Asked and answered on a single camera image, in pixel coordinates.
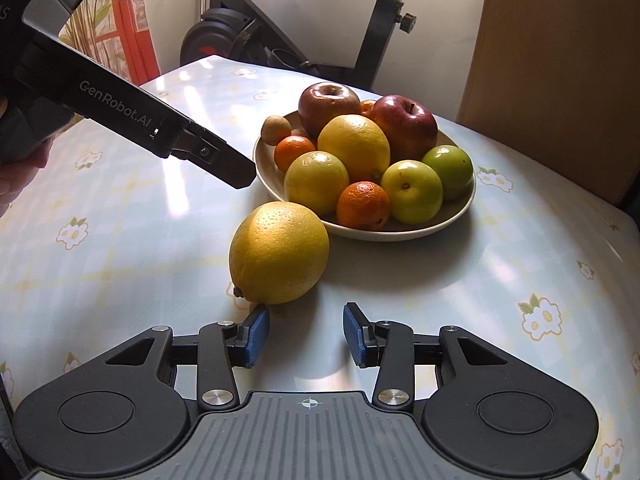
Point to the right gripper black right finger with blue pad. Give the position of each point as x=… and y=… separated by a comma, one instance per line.
x=477, y=406

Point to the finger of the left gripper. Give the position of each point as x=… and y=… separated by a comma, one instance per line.
x=204, y=149

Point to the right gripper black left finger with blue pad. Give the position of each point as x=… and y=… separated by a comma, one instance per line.
x=133, y=405

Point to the small brown kiwi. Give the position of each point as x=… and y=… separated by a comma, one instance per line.
x=274, y=129

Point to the small orange mandarin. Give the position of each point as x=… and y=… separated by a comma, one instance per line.
x=288, y=149

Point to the yellow-green citrus fruit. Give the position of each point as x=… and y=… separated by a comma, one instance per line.
x=316, y=180

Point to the yellow lemon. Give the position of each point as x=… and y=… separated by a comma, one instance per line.
x=278, y=253

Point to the dark red apple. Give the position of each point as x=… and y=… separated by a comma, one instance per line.
x=323, y=101

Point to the large yellow orange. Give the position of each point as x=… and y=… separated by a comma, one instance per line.
x=359, y=143

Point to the small partly hidden mandarin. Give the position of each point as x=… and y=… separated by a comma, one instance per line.
x=366, y=108

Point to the bright red apple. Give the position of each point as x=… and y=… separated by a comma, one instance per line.
x=410, y=128

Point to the yellow-green apple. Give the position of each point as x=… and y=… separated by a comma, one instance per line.
x=415, y=191

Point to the green apple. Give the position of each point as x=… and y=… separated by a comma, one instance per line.
x=454, y=168

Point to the person's hand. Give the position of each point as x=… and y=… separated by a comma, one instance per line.
x=15, y=177

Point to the cream ceramic plate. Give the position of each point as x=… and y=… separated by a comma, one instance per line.
x=273, y=179

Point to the red floral curtain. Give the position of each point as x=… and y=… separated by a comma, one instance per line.
x=116, y=34

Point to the wooden headboard panel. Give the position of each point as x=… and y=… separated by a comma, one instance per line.
x=558, y=81

